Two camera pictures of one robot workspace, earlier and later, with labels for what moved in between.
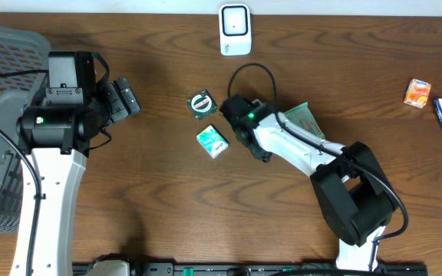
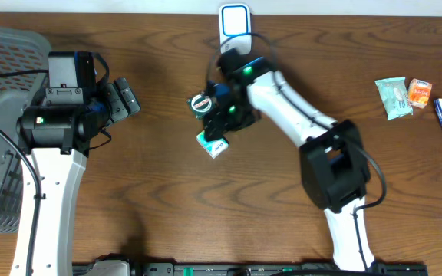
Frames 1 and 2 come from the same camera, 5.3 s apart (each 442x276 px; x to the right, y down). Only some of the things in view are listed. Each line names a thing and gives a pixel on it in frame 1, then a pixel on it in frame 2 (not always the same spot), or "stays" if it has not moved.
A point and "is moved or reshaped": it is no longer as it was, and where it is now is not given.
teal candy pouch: x=302 y=115 is moved or reshaped
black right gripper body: x=257 y=153 to x=231 y=116
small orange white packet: x=417 y=93 stays
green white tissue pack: x=212 y=141 stays
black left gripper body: x=120 y=107 stays
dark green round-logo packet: x=202 y=104 stays
